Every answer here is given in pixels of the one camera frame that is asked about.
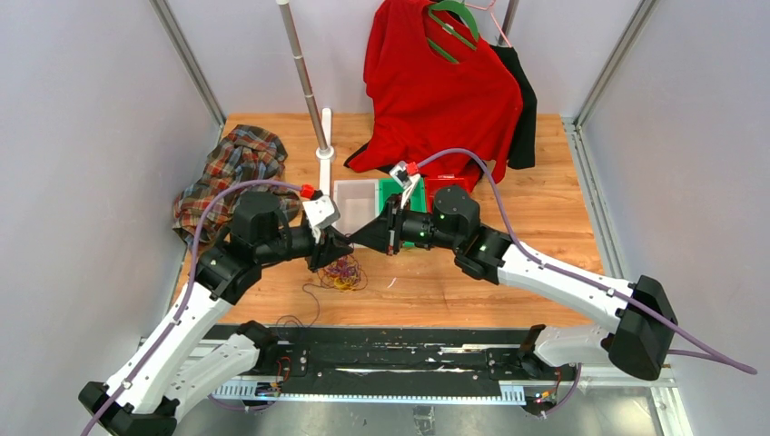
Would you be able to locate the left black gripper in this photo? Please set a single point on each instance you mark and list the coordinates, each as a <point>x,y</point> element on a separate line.
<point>331,245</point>

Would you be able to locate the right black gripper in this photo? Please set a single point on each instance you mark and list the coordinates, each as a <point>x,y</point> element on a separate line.
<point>383,234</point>

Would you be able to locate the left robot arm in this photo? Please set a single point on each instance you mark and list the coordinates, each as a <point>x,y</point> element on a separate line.
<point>153,391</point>

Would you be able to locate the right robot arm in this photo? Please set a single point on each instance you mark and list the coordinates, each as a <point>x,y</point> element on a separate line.
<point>632,322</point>

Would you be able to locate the white plastic bin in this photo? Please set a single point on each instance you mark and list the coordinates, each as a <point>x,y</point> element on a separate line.
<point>358,202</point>

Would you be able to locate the green plastic bin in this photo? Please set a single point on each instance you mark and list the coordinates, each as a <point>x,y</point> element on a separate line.
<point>391,192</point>

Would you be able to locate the red plastic bin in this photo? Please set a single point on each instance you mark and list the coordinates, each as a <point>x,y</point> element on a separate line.
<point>433,184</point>

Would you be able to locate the white rack base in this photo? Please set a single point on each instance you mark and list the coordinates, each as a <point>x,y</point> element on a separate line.
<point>326,154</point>

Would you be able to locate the plaid flannel shirt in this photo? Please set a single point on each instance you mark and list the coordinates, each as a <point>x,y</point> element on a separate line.
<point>246,153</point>

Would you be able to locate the red t-shirt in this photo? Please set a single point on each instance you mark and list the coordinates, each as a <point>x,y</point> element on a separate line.
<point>423,105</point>

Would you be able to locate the black t-shirt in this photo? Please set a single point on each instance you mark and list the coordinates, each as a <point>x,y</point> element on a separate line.
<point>522,152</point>

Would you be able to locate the green clothes hanger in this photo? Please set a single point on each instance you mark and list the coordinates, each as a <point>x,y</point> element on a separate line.
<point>451,31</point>

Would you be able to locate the pink clothes hanger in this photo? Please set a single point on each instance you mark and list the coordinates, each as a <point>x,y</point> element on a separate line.
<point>491,17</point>

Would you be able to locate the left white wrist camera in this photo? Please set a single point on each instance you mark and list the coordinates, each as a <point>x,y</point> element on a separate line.
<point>322,212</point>

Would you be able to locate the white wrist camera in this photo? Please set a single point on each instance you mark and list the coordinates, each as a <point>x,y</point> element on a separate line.
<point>322,212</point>
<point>407,176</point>

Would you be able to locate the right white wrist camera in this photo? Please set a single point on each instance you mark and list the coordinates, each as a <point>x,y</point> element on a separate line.
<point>407,176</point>

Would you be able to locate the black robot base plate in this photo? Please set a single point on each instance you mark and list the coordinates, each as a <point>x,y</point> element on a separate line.
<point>453,364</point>

